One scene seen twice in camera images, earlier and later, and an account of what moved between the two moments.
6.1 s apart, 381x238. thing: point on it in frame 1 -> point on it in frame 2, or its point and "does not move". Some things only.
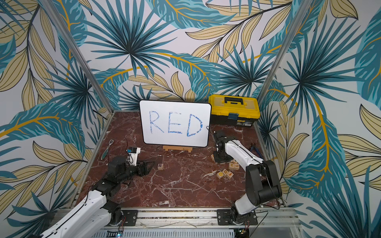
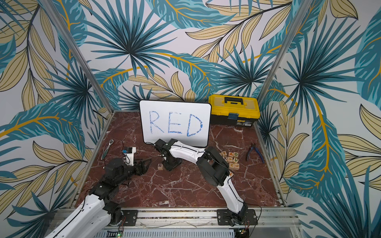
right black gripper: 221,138 -> 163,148
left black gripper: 140,166 does not move
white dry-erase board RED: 176,123 does not move
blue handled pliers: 254,148 does not move
